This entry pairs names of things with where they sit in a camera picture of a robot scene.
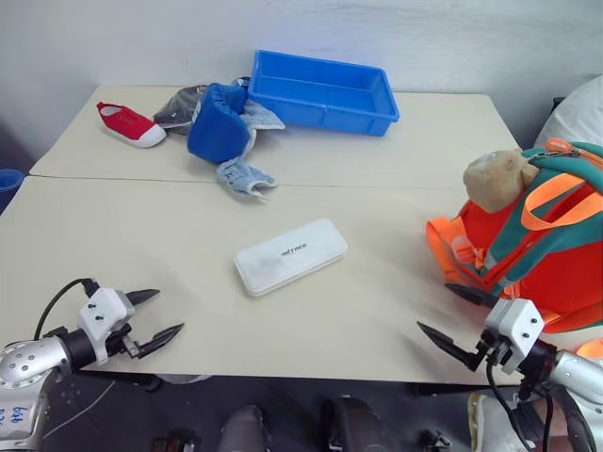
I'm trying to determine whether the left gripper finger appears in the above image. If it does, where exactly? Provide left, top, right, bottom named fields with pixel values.
left=137, top=322, right=186, bottom=361
left=125, top=288, right=162, bottom=313

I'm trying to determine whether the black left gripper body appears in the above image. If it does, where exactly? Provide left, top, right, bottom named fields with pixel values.
left=106, top=322, right=144, bottom=361

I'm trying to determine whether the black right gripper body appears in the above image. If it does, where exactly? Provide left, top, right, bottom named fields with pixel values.
left=472, top=329, right=515, bottom=373

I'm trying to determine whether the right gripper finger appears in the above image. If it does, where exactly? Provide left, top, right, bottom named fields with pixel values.
left=416, top=320, right=479, bottom=374
left=444, top=282, right=499, bottom=308

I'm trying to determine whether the orange and green backpack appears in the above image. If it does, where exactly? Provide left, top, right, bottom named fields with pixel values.
left=425, top=137, right=603, bottom=362

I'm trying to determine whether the white rectangular case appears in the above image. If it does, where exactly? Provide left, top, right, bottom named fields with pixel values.
left=234, top=218, right=350, bottom=299

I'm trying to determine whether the white worn rounded shell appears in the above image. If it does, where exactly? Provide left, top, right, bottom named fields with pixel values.
left=465, top=393, right=520, bottom=452

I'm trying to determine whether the beige plush toy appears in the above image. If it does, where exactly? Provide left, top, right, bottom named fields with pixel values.
left=462, top=148, right=539, bottom=214

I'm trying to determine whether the grey rounded shape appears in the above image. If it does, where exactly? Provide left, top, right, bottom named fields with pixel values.
left=219, top=404, right=272, bottom=452

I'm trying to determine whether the dark rounded shape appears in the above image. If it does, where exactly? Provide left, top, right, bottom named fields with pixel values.
left=319, top=397, right=393, bottom=452

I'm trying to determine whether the light blue cloth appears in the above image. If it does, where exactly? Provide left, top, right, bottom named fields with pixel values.
left=241, top=99, right=286, bottom=134
left=216, top=158, right=278, bottom=204

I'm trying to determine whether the blue round container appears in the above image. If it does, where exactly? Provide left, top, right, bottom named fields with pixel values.
left=0, top=168, right=25, bottom=216

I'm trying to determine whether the red child's shoe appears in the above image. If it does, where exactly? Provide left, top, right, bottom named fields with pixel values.
left=96, top=101, right=167, bottom=149

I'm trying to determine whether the blue fabric clothing pile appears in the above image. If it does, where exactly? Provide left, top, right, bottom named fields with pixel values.
left=187, top=83, right=258, bottom=166

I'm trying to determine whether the dark grey cloth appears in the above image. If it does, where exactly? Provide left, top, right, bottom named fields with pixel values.
left=153, top=85, right=209, bottom=137

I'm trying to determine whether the white cushion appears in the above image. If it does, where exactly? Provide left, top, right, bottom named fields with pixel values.
left=531, top=73, right=603, bottom=152

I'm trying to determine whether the blue plastic bin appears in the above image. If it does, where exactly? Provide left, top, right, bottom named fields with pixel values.
left=247, top=49, right=400, bottom=137

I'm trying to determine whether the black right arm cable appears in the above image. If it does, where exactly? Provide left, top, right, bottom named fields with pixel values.
left=484, top=358, right=557, bottom=452

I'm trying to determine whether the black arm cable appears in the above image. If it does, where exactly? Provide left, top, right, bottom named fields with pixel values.
left=33, top=278, right=100, bottom=340
left=484, top=358, right=557, bottom=452

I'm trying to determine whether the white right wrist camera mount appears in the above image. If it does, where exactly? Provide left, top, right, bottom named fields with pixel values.
left=484, top=298, right=546, bottom=376

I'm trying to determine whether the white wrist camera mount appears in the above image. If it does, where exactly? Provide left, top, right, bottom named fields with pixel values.
left=484, top=298, right=546, bottom=376
left=77, top=288, right=138, bottom=364

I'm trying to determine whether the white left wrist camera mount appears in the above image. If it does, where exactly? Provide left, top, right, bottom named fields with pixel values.
left=77, top=288, right=138, bottom=364

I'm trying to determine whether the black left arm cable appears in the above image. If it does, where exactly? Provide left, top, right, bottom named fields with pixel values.
left=33, top=278, right=100, bottom=340

